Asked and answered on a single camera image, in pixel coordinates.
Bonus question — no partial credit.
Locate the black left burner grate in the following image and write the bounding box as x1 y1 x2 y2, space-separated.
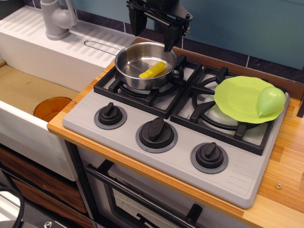
94 55 203 119

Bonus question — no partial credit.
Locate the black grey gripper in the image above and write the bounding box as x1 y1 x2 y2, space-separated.
127 0 193 52

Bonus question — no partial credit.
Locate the grey toy stove top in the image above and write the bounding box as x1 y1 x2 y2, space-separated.
61 56 291 209

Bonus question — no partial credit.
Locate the small green pear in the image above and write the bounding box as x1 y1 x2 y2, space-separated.
257 86 286 116

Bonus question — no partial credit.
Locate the black burner grate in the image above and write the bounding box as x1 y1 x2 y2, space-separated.
94 55 203 119
171 66 288 155

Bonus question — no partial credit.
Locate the black right stove knob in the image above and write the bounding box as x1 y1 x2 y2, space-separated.
190 142 228 174

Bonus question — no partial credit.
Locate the black oven door handle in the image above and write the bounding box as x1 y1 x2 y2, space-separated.
85 161 202 228

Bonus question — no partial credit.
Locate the light green plate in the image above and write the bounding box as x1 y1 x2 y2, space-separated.
214 76 279 124

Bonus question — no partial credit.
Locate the black right burner grate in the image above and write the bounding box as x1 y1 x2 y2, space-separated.
171 66 288 155

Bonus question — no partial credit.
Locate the oven door with window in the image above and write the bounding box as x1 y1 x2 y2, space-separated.
78 147 247 228

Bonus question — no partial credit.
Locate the black stove knob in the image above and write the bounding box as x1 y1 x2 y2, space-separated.
94 102 127 130
135 117 178 153
190 142 228 174

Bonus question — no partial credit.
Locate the wood grain drawer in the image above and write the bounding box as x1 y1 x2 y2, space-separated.
0 145 94 228

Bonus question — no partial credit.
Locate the stainless steel pan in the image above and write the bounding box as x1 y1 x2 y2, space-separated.
84 39 178 91

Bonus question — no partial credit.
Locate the black braided cable foreground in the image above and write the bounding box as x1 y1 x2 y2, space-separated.
0 187 25 228

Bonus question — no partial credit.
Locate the white toy sink unit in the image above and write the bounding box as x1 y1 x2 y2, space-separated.
0 6 135 181

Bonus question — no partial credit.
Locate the yellow toy corn piece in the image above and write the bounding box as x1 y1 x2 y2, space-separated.
139 62 166 78

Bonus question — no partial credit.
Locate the black middle stove knob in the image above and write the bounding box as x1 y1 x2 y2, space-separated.
135 117 178 153

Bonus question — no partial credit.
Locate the orange translucent bowl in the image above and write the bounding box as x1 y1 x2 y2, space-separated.
33 96 72 122

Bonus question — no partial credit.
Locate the black left stove knob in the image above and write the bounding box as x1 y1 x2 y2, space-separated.
94 102 127 130

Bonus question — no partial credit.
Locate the grey toy faucet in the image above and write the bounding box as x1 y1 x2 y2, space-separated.
40 0 77 40

